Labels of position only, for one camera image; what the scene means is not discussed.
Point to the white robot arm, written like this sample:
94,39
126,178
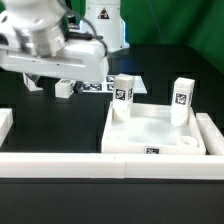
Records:
35,38

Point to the white fiducial marker sheet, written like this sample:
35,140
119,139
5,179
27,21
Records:
136,84

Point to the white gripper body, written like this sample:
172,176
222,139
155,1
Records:
79,60

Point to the white square table top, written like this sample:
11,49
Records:
149,131

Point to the white U-shaped obstacle fence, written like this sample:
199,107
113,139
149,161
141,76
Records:
118,166

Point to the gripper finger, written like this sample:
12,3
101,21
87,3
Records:
78,88

